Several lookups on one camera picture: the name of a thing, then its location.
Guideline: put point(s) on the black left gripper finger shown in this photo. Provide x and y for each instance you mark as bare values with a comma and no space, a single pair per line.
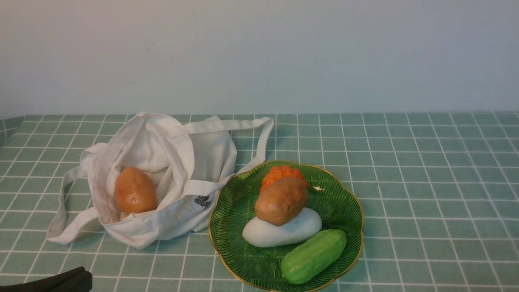
75,280

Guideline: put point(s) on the brown potato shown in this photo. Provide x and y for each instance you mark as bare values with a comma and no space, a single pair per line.
282,201
135,192

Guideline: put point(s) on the white cloth tote bag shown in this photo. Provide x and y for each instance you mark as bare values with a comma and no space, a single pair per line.
188,163

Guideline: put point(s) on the green cucumber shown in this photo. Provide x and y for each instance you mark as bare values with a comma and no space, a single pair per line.
313,256

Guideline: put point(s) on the orange bumpy vegetable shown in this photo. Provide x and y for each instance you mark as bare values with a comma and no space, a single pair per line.
284,176

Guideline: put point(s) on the white radish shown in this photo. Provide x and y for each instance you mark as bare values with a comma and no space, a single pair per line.
264,235

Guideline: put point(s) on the green glass plate gold rim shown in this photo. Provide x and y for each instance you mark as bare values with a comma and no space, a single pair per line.
261,267

